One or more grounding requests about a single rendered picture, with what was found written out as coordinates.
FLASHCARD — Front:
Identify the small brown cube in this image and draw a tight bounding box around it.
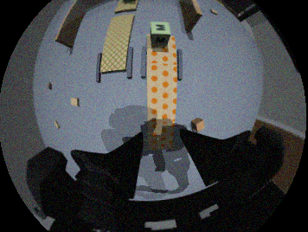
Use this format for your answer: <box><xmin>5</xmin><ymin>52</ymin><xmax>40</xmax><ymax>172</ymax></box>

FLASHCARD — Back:
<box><xmin>191</xmin><ymin>117</ymin><xmax>204</xmax><ymax>132</ymax></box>

